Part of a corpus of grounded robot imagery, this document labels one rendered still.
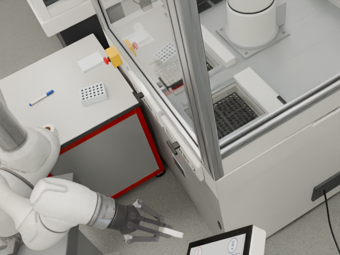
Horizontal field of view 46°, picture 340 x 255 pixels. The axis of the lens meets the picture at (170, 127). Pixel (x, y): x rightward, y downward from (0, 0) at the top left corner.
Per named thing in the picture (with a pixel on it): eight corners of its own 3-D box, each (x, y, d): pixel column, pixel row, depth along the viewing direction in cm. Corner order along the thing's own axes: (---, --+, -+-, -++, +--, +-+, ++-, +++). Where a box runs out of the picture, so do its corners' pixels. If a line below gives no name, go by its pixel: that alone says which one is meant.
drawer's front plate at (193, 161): (201, 182, 152) (197, 168, 144) (165, 131, 169) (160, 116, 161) (205, 179, 153) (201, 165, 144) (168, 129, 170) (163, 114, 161)
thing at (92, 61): (84, 73, 208) (82, 71, 207) (78, 64, 213) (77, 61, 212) (105, 61, 210) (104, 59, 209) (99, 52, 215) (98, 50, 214)
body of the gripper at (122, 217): (110, 230, 106) (140, 239, 110) (119, 199, 108) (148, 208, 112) (99, 228, 112) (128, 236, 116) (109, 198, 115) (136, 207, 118)
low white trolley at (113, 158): (87, 226, 241) (28, 162, 181) (55, 154, 278) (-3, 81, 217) (170, 177, 250) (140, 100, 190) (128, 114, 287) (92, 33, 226)
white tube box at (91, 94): (83, 106, 195) (80, 101, 192) (81, 93, 200) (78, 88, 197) (108, 98, 195) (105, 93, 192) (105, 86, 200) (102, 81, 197)
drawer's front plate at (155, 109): (162, 127, 171) (157, 112, 162) (133, 87, 188) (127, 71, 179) (166, 125, 171) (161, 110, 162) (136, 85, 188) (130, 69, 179)
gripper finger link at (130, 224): (130, 221, 111) (128, 226, 110) (164, 232, 115) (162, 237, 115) (124, 220, 114) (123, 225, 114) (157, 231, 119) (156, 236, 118)
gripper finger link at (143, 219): (125, 217, 114) (126, 212, 115) (159, 226, 119) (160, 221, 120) (131, 218, 111) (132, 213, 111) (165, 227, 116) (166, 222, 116)
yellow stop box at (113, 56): (113, 69, 194) (109, 58, 189) (108, 60, 199) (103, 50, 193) (122, 64, 195) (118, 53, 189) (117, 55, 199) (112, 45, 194)
